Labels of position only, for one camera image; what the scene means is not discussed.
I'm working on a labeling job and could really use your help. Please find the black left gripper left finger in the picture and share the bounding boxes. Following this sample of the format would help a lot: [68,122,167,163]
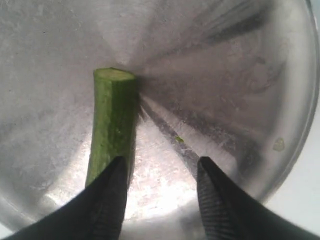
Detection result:
[7,156,128,240]

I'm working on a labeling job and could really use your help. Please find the green chili pepper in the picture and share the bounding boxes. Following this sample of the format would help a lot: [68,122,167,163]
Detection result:
[85,67,138,186]

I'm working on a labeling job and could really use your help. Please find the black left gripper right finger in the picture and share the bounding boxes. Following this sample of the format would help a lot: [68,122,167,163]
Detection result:
[196,156,319,240]

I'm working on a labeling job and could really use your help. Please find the round steel plate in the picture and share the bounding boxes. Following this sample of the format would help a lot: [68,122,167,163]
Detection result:
[0,0,320,240]

